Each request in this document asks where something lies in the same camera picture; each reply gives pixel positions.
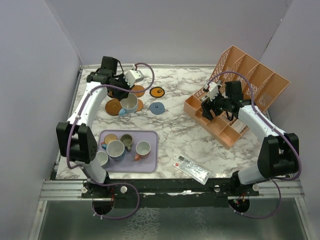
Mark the dark brown ringed coaster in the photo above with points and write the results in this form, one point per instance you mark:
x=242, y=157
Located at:
x=113, y=107

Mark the white paper card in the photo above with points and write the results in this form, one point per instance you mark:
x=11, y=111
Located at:
x=239, y=126

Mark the pink handled white mug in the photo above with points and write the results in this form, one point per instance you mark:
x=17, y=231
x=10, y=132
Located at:
x=143, y=149

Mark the black mounting rail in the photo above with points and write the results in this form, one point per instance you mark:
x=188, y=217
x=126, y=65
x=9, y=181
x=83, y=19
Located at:
x=166, y=193

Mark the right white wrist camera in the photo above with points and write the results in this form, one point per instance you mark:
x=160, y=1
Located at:
x=211, y=89

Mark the olive green small mug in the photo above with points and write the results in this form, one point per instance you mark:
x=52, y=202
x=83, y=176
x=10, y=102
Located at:
x=127, y=141

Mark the blue round coaster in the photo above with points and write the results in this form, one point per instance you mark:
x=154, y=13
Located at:
x=157, y=108

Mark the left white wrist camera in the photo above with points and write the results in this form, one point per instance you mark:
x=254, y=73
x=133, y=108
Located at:
x=133, y=76

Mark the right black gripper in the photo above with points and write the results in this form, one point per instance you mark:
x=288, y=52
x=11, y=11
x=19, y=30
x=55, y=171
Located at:
x=207, y=105

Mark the large blue mug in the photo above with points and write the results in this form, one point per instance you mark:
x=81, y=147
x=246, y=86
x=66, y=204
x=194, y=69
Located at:
x=116, y=150

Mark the light wooden coaster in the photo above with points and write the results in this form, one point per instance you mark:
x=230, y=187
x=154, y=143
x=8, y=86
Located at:
x=140, y=105

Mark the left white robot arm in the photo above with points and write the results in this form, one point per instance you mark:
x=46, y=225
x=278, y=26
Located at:
x=76, y=140

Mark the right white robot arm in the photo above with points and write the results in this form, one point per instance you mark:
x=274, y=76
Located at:
x=279, y=153

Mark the orange topped blue cup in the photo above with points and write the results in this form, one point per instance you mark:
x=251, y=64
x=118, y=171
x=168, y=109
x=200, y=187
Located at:
x=107, y=139

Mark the clear plastic packet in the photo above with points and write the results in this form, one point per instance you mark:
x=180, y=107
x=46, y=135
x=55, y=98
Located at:
x=192, y=169

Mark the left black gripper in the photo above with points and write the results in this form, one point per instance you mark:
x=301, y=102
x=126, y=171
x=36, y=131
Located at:
x=120, y=96

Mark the cream white mug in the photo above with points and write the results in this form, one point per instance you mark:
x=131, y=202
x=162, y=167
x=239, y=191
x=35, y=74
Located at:
x=129, y=105

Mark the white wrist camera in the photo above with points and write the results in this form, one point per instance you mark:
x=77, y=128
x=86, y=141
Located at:
x=133, y=76
x=211, y=89

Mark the black orange face coaster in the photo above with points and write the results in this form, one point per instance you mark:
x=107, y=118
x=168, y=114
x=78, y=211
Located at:
x=157, y=92

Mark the lilac plastic tray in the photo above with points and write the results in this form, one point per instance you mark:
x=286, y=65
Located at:
x=128, y=164

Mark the grey white mug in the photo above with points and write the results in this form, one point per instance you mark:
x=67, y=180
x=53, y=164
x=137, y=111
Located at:
x=102, y=158

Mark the orange wooden coaster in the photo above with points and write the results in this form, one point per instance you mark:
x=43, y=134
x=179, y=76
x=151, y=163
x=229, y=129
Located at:
x=139, y=90

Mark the dark brown grooved coaster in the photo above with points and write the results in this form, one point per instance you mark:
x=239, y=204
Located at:
x=110, y=94

